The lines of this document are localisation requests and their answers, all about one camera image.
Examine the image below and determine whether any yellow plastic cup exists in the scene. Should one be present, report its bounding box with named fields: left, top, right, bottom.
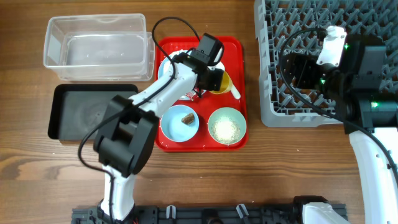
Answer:
left=211, top=71, right=233, bottom=95

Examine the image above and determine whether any red snack wrapper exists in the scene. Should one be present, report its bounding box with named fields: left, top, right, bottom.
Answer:
left=185, top=90, right=203, bottom=101

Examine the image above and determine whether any white napkin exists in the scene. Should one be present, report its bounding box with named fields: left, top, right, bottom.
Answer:
left=169, top=49, right=226, bottom=71

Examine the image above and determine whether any white plastic spoon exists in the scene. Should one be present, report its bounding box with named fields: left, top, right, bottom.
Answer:
left=230, top=84, right=241, bottom=100

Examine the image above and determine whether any brown food scrap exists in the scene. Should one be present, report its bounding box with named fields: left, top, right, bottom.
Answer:
left=181, top=113, right=195, bottom=125

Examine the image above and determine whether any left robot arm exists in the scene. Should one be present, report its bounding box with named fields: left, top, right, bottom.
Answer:
left=93, top=51, right=224, bottom=223

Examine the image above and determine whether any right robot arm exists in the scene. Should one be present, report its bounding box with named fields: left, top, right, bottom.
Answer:
left=279, top=31, right=397, bottom=223

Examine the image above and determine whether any grey dishwasher rack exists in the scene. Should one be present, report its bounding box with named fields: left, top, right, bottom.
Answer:
left=254, top=0, right=397, bottom=127

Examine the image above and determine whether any red serving tray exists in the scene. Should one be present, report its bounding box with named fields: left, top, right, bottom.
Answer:
left=155, top=36, right=248, bottom=152

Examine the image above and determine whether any light blue plate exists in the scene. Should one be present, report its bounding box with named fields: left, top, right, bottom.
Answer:
left=157, top=50, right=198, bottom=101

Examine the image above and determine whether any green bowl with rice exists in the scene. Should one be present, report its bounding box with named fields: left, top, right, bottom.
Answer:
left=207, top=107, right=247, bottom=146

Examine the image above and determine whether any light blue bowl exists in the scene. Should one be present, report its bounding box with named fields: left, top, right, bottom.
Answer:
left=160, top=105, right=200, bottom=142

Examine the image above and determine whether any clear plastic bin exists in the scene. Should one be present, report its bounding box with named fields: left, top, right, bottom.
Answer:
left=43, top=13, right=155, bottom=82

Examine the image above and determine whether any black plastic tray bin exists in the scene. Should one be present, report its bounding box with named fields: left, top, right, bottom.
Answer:
left=47, top=84, right=138, bottom=141

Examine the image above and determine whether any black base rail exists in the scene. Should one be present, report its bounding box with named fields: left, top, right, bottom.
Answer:
left=71, top=203, right=348, bottom=224

